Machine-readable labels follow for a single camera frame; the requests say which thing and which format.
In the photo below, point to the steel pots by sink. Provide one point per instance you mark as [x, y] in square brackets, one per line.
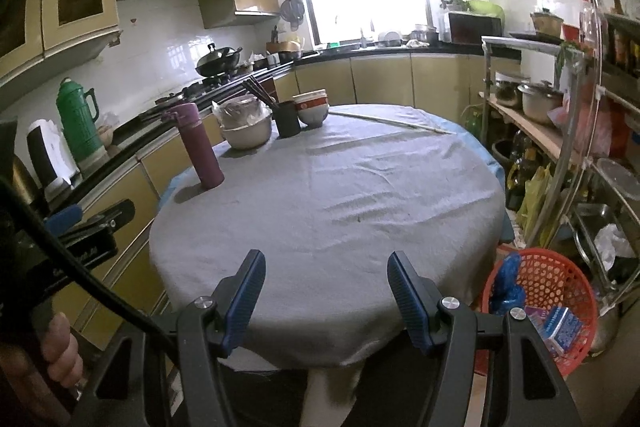
[426, 34]

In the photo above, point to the knife block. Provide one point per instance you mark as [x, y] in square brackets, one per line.
[273, 39]

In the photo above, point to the microwave oven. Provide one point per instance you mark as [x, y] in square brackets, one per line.
[475, 28]

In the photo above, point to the round grey lid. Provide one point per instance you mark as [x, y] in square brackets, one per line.
[617, 174]

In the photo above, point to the blue plastic bag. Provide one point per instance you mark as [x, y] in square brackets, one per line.
[507, 287]

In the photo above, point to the large steel pot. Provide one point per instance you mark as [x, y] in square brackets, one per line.
[540, 104]

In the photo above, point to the metal storage rack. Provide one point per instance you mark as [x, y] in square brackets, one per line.
[565, 157]

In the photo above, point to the clear bag with bowl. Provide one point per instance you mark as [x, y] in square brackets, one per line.
[107, 132]

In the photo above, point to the stack of white red bowls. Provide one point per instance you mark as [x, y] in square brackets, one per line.
[311, 109]

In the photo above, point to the plastic covered bowl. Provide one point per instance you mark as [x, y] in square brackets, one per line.
[240, 111]

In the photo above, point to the purple thermos bottle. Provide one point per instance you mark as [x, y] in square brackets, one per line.
[200, 147]

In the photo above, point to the yellow base cabinets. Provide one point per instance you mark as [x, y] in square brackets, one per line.
[390, 77]

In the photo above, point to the white plastic bag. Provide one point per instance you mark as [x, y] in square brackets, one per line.
[612, 247]

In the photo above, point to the red plastic basket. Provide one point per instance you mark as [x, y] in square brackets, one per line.
[550, 267]

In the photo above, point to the grey tablecloth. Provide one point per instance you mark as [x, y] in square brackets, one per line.
[325, 207]

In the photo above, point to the dark chopsticks bundle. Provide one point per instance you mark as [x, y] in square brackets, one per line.
[260, 93]

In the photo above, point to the black wok with lid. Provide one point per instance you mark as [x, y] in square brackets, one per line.
[220, 62]

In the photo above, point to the small steel pot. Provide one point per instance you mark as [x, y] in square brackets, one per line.
[507, 93]

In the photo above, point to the black gas stove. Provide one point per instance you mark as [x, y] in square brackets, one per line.
[200, 89]

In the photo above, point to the pink plastic bag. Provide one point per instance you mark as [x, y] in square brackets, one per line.
[597, 127]

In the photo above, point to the green thermos jug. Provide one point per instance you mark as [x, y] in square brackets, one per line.
[77, 122]

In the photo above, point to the white black air pot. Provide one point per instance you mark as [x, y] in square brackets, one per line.
[50, 152]

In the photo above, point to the lidded enamel pot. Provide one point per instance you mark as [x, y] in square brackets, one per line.
[547, 23]

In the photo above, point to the black kitchen countertop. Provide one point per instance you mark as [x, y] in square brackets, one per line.
[130, 127]

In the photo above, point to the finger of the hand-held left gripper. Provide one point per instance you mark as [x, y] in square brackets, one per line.
[62, 218]
[110, 214]

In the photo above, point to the golden kettle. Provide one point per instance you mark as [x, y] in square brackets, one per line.
[22, 179]

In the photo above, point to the long white stick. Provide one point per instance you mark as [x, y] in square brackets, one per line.
[390, 121]

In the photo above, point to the dark oil bottle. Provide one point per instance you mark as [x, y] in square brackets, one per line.
[521, 167]

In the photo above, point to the dark jar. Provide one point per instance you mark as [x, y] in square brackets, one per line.
[501, 159]

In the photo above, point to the small wall fan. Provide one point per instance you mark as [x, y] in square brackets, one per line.
[292, 11]

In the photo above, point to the yellow plastic bag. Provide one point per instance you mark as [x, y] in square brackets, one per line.
[534, 199]

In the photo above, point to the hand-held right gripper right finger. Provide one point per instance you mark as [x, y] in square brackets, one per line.
[407, 302]

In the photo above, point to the person's left hand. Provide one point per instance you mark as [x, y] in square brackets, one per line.
[62, 349]

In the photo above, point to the green bag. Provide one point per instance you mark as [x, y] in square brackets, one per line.
[487, 8]

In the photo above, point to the blue white carton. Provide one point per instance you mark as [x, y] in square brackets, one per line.
[562, 329]
[535, 319]

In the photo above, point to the yellow windowed wall cabinet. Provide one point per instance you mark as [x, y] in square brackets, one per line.
[75, 17]

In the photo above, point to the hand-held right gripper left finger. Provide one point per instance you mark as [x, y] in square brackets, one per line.
[245, 302]

